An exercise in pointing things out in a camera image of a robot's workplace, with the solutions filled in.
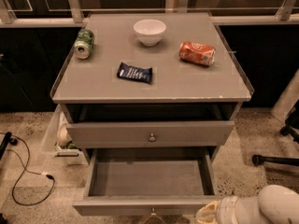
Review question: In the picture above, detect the clear plastic storage bin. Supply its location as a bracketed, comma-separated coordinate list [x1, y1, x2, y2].
[41, 105, 86, 165]

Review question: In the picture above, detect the black cable on floor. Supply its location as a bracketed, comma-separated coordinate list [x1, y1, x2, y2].
[0, 132, 56, 207]

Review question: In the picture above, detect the blue snack packet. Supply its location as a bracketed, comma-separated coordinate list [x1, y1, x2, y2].
[117, 63, 152, 84]

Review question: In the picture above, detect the white ceramic bowl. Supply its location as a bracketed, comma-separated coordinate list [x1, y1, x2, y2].
[134, 19, 166, 47]

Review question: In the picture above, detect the grey drawer cabinet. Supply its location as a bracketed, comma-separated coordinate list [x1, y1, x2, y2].
[51, 13, 253, 153]

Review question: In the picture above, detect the black chair base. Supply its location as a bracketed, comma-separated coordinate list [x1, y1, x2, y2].
[251, 101, 299, 166]

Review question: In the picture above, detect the metal window frame rail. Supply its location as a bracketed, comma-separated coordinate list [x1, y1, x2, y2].
[0, 0, 299, 27]

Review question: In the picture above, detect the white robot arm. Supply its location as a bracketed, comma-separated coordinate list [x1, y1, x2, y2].
[195, 185, 299, 224]

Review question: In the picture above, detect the green soda can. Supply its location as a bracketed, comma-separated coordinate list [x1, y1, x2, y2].
[74, 29, 94, 59]

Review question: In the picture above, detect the grey top drawer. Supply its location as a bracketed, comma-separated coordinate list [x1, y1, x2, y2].
[64, 103, 235, 148]

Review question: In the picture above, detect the grey drawer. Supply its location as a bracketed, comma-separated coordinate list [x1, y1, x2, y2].
[64, 103, 235, 148]
[73, 147, 221, 216]

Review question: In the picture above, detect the orange soda can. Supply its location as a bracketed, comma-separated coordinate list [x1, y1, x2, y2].
[179, 41, 216, 66]

